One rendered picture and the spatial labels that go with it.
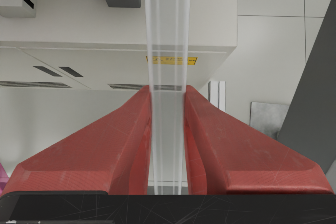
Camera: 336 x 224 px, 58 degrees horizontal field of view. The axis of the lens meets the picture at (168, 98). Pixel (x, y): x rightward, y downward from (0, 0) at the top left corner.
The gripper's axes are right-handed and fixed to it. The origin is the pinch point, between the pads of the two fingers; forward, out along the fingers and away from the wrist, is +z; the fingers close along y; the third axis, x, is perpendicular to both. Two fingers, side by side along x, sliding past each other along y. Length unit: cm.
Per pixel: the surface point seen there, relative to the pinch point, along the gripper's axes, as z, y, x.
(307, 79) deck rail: 6.1, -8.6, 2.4
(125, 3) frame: 34.9, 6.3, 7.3
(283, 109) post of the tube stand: 74, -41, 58
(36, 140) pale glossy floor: 67, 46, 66
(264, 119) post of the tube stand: 72, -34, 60
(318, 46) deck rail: 6.1, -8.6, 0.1
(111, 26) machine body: 34.3, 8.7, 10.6
